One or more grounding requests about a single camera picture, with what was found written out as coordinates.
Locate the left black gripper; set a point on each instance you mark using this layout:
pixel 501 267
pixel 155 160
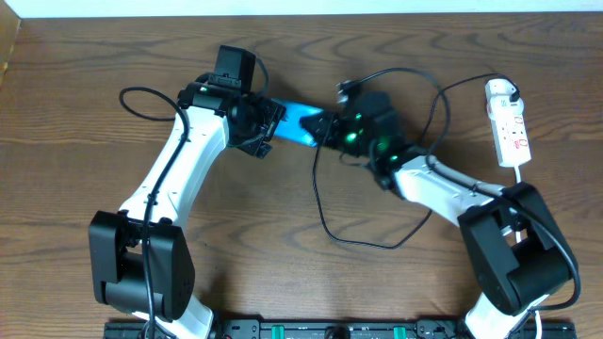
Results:
pixel 269 125

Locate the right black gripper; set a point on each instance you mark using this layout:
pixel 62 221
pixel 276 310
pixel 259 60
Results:
pixel 333 130

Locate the blue Samsung Galaxy smartphone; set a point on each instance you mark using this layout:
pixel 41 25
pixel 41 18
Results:
pixel 290 128

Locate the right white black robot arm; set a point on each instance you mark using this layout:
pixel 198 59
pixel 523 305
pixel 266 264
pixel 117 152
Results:
pixel 519 256

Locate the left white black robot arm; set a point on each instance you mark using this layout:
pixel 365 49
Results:
pixel 140 261

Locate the white charger plug adapter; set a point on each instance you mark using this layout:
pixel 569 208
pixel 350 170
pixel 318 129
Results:
pixel 500 106

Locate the white power strip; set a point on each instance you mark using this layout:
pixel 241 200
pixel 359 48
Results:
pixel 510 135

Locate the brown cardboard panel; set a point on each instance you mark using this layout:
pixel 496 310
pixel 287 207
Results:
pixel 10 24

